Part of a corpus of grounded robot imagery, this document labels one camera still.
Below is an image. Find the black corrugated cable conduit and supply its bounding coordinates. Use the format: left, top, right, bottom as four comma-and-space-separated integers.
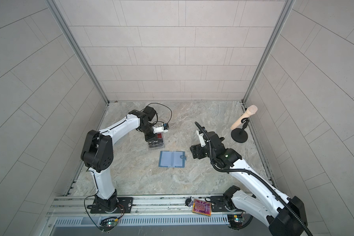
194, 121, 313, 236

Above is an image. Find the left green circuit board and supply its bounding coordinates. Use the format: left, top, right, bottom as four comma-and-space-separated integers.
99, 217, 119, 232

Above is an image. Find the right green circuit board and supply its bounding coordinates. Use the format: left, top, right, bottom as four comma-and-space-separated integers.
227, 215, 245, 230

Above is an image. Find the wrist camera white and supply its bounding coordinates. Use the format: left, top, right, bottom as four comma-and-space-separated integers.
196, 130, 206, 148
153, 123, 169, 134

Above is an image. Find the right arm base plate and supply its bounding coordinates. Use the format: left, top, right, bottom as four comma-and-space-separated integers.
205, 196, 242, 212

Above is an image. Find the pink orange patterned card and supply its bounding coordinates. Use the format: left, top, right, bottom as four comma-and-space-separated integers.
192, 199, 211, 216

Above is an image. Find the beige microphone on stand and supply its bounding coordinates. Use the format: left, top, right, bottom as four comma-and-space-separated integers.
231, 105, 258, 143

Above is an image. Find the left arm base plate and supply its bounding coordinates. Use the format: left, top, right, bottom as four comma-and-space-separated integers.
87, 196, 134, 214

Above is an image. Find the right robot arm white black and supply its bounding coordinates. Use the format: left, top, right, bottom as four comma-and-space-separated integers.
190, 130, 312, 236

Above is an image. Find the small black knob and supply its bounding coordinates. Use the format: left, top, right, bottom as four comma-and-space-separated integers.
185, 197, 193, 207

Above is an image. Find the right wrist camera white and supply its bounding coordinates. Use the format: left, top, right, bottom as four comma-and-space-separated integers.
196, 130, 206, 148

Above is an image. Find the blue card holder wallet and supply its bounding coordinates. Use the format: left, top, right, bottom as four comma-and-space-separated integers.
158, 151, 186, 168

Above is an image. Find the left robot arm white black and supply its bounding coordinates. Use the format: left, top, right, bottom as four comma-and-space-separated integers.
81, 106, 157, 212

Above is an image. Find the green circuit board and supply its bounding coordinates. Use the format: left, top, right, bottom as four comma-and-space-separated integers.
227, 215, 245, 230
99, 217, 119, 232

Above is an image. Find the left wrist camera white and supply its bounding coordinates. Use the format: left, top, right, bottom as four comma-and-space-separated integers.
153, 123, 169, 134

